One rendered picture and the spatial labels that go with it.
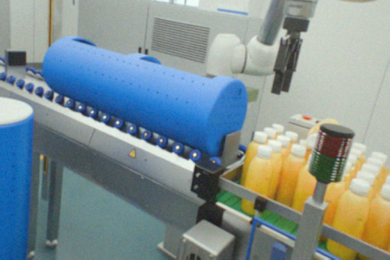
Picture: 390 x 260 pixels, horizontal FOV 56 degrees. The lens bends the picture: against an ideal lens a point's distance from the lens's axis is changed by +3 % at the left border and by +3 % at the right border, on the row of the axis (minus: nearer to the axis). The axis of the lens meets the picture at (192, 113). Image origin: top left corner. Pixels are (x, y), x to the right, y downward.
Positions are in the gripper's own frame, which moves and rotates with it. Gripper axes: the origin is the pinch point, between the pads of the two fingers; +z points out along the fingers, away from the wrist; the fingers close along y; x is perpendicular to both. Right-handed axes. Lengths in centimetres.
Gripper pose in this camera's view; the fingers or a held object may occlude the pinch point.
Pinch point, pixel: (281, 83)
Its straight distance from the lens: 117.1
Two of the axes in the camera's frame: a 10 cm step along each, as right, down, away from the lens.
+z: -1.5, 9.5, 2.8
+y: -5.7, 1.5, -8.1
